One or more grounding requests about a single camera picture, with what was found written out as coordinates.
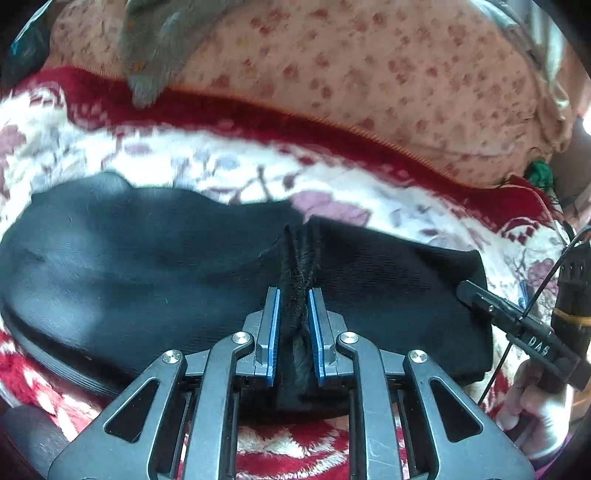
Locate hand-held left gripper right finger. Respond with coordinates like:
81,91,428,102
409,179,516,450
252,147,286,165
307,287,536,480

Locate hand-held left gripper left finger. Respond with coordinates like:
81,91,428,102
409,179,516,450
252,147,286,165
48,285,282,480

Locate black pants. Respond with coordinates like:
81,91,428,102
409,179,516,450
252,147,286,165
0,172,495,423

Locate person's right hand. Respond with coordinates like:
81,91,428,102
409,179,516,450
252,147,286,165
496,356,573,462

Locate beige cloth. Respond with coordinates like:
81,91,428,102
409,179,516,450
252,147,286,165
485,0,579,154

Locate plush floral blanket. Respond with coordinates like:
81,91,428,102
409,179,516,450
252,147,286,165
0,67,573,480

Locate floral beige pillow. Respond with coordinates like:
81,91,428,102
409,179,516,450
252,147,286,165
48,0,573,190

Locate grey fleece cloth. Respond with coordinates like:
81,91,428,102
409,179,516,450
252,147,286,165
119,0,241,110

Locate blue bag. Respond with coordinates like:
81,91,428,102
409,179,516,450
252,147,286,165
7,25,52,86

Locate thin black cable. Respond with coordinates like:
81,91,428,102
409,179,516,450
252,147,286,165
478,225,591,404

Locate green cord bundle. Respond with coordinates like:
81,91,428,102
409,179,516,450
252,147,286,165
525,159,555,190

